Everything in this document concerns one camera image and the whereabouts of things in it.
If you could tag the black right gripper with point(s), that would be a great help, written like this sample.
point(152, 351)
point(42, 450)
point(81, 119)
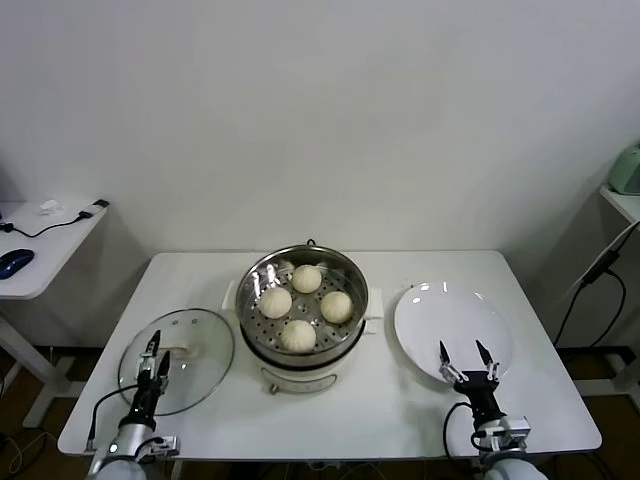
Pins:
point(481, 392)

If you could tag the blue computer mouse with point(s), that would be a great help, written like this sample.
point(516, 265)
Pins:
point(15, 261)

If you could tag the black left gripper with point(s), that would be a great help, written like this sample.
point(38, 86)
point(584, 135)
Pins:
point(146, 400)

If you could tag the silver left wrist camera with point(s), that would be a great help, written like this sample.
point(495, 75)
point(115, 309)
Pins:
point(162, 445)

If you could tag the small black device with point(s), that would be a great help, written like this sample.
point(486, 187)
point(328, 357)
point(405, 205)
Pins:
point(101, 203)

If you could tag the white side desk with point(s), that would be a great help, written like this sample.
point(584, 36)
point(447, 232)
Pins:
point(40, 270)

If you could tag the light blue right robot arm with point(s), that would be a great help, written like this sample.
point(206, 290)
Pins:
point(510, 467)

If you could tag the stainless steel steamer basket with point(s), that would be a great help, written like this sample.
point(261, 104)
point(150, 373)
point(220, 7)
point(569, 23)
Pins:
point(250, 300)

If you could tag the small white object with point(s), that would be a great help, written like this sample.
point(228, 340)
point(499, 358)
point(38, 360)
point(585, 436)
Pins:
point(48, 206)

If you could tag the white steamed baozi bun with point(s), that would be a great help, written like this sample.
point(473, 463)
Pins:
point(306, 278)
point(336, 306)
point(275, 302)
point(298, 336)

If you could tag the mint green appliance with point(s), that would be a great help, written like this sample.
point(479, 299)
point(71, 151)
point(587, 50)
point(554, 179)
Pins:
point(627, 170)

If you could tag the white round plate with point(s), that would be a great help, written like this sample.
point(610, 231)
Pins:
point(450, 320)

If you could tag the glass pot lid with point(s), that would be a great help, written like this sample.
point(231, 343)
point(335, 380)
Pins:
point(200, 360)

